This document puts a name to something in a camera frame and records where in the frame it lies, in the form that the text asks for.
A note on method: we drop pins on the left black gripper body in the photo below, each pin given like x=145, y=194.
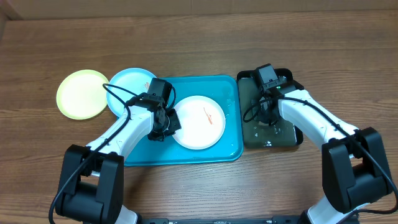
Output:
x=171, y=124

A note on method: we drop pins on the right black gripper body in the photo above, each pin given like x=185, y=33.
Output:
x=267, y=115

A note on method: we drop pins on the white pink plate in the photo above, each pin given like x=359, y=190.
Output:
x=202, y=122

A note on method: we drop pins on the blue rimmed plate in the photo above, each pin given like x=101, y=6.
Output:
x=132, y=80

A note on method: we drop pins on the green rimmed plate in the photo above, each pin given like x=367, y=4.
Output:
x=81, y=94

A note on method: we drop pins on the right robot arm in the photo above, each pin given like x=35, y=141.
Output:
x=355, y=170

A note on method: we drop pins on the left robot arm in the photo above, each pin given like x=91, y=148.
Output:
x=91, y=184

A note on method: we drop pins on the teal plastic tray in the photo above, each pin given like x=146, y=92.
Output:
x=221, y=88

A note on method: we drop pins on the black water basin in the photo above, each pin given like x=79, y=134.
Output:
x=255, y=133

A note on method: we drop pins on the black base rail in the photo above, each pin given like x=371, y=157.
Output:
x=280, y=219

